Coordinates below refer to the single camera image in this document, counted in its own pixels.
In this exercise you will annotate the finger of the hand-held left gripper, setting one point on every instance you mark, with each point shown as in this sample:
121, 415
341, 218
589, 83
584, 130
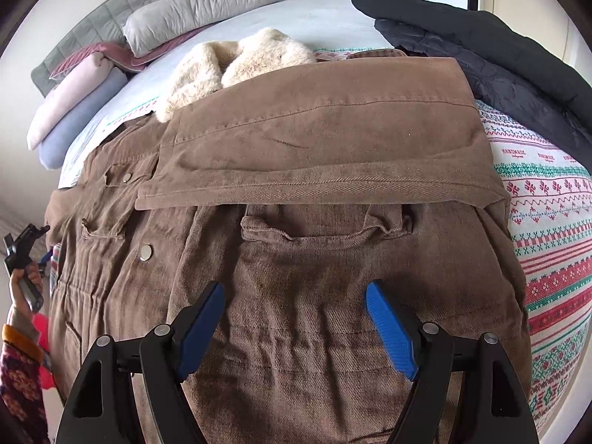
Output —
36, 231
46, 256

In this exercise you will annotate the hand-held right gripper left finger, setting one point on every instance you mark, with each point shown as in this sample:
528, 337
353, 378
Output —
200, 333

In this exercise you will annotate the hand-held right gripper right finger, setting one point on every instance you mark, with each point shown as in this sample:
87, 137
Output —
393, 333

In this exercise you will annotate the brown coat with fur collar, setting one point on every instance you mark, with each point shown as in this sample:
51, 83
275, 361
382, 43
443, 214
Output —
300, 286

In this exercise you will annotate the person's left forearm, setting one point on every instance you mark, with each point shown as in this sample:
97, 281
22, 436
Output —
18, 379

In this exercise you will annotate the person's left hand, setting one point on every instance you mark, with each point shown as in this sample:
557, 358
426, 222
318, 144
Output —
19, 286

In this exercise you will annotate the blue pillow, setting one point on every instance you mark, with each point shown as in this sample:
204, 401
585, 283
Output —
78, 130

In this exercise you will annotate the pink pillow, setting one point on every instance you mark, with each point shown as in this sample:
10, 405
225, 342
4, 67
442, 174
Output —
64, 101

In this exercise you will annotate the patterned knit-print bedspread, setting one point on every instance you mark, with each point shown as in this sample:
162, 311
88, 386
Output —
555, 240

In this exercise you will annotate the maroon striped pillow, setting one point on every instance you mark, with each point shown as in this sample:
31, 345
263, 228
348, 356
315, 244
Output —
115, 53

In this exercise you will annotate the grey quilted headboard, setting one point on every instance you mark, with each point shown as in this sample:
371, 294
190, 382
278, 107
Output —
92, 23

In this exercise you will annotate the dark quilted jacket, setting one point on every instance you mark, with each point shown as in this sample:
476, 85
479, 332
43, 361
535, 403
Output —
518, 97

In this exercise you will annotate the grey pillow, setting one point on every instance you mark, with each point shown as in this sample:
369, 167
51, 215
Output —
199, 14

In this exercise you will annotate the black jacket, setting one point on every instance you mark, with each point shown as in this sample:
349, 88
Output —
462, 23

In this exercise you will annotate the light grey bed sheet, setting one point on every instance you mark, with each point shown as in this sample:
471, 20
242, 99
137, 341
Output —
300, 18

